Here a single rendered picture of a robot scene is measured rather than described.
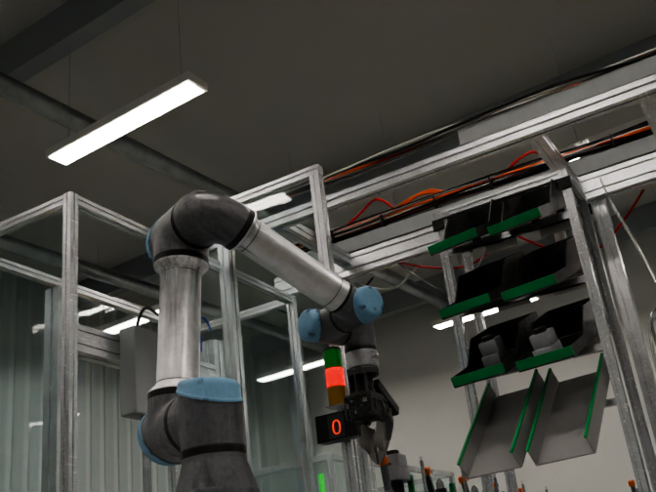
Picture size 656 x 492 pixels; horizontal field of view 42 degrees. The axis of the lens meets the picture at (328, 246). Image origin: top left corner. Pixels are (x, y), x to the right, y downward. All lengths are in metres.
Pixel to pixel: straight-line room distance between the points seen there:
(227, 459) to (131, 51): 6.71
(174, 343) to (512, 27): 6.95
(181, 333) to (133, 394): 1.16
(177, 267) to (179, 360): 0.20
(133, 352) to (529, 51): 6.50
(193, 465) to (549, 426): 0.78
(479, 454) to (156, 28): 6.29
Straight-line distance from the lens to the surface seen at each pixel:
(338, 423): 2.23
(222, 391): 1.55
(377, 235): 3.41
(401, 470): 2.02
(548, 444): 1.87
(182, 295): 1.76
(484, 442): 1.95
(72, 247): 2.56
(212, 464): 1.52
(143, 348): 2.95
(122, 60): 8.13
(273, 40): 7.96
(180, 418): 1.58
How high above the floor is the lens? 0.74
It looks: 24 degrees up
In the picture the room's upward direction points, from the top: 7 degrees counter-clockwise
